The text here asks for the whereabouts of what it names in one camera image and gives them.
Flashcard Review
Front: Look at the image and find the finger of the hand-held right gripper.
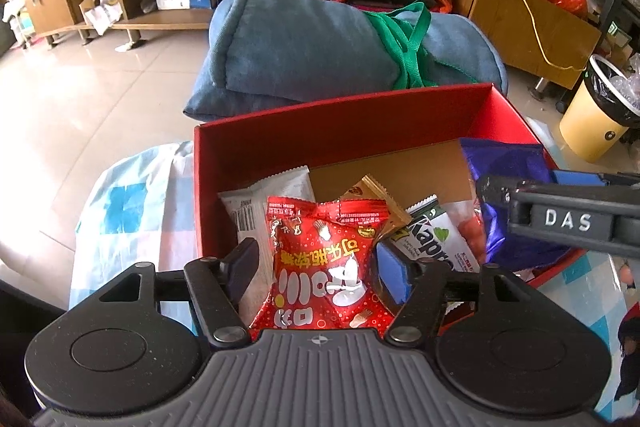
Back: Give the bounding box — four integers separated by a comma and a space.
475, 174, 533, 219
551, 169, 640, 188

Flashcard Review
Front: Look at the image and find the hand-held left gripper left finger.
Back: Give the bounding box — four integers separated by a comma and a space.
100, 237, 261, 351

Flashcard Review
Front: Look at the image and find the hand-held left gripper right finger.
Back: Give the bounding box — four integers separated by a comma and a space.
375, 240, 538, 348

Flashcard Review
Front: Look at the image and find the dark blue snack packet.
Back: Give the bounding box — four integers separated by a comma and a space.
460, 138, 572, 271

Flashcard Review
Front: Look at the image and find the green and white snack packet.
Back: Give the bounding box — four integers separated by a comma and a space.
390, 194, 469, 276

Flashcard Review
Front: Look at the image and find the red candy packet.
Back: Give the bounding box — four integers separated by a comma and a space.
248, 196, 397, 342

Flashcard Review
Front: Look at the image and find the gold snack packet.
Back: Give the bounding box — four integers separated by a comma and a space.
340, 174, 414, 239

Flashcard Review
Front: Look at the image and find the red cardboard box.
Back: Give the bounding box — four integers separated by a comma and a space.
192, 83, 591, 334

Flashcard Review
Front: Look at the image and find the vacuum-packed sausage packet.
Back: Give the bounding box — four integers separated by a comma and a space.
440, 199, 489, 266

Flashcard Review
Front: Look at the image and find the yellow trash bin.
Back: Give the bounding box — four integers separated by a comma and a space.
559, 53, 640, 164

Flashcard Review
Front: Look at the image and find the blue checkered plastic tablecloth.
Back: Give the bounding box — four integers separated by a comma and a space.
70, 141, 640, 424

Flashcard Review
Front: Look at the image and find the wooden TV cabinet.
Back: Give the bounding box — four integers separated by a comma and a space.
22, 0, 602, 90

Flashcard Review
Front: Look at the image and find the red plastic bag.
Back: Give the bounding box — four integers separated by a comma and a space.
542, 0, 589, 18

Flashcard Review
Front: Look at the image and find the rolled blue blanket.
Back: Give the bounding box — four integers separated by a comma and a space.
182, 0, 509, 118

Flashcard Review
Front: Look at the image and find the white paper bag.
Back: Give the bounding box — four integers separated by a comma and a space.
81, 0, 124, 36

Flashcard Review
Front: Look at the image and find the white storage cart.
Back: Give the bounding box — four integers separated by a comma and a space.
0, 0, 29, 51

